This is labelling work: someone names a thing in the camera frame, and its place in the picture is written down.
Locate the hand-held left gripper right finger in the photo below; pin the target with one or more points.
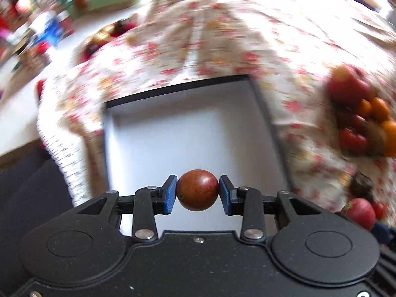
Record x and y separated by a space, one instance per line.
226 195

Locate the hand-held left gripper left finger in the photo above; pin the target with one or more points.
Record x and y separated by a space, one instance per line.
168 195

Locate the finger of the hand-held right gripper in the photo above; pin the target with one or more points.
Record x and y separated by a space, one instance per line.
381 233

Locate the round reddish brown fruit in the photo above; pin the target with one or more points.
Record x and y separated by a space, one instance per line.
198 190

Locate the white box with black rim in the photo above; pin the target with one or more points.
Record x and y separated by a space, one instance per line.
191 130

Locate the small red fruit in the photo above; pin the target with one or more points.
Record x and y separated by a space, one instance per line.
379 209

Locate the pink red fruit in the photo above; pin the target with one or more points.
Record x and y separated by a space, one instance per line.
359 213

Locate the dark brown fruit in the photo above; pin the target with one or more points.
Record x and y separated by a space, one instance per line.
360 184

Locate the red tomato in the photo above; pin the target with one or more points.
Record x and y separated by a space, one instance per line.
352 140

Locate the tan brown fruit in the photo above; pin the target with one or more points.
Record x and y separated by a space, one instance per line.
376 136

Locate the dark red fruit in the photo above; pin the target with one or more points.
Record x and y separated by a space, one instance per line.
355 120

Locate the white knitted cloth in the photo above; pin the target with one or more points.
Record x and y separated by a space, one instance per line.
60 148

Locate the small orange fruit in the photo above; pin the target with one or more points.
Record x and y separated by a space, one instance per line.
365 109

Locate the dark chair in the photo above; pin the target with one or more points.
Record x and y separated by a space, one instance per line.
29 188

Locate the large red apple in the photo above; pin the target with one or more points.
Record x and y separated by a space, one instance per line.
348 83

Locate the floral tablecloth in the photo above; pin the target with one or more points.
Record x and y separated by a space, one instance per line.
222 31

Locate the pile of red gold fruit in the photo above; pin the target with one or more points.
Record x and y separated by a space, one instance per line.
103 37

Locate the blue and white packet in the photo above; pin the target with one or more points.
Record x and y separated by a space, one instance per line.
51 29

